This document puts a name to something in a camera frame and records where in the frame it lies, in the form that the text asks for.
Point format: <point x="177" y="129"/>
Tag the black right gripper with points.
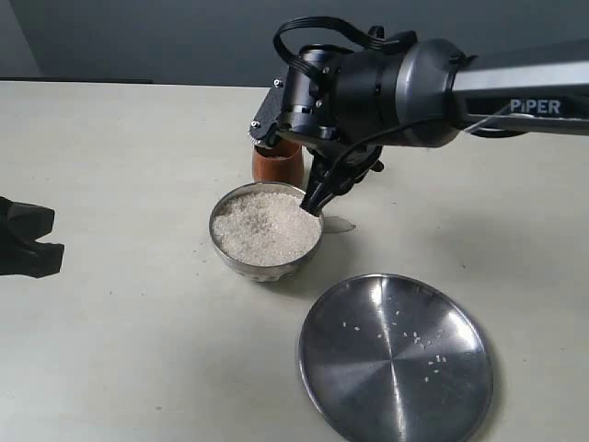
<point x="306" y="116"/>

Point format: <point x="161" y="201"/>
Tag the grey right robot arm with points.
<point x="347" y="106"/>

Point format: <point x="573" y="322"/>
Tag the round steel plate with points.
<point x="384" y="357"/>

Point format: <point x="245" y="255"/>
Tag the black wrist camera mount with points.
<point x="272" y="122"/>

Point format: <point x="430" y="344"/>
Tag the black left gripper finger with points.
<point x="22" y="224"/>
<point x="31" y="259"/>

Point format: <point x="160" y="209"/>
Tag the steel bowl of rice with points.
<point x="260" y="232"/>

